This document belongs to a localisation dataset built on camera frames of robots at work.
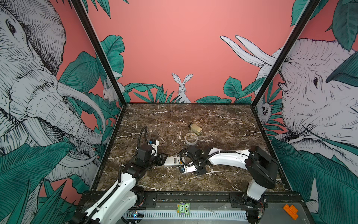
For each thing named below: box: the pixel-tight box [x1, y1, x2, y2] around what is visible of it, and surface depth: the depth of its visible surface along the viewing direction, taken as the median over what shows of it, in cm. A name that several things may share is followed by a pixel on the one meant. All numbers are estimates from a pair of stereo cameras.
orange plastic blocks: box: [282, 203, 299, 221], surface depth 72 cm
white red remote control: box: [164, 156, 183, 166], surface depth 88 cm
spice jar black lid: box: [188, 122, 203, 136], surface depth 104 cm
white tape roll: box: [184, 132, 199, 146], surface depth 100 cm
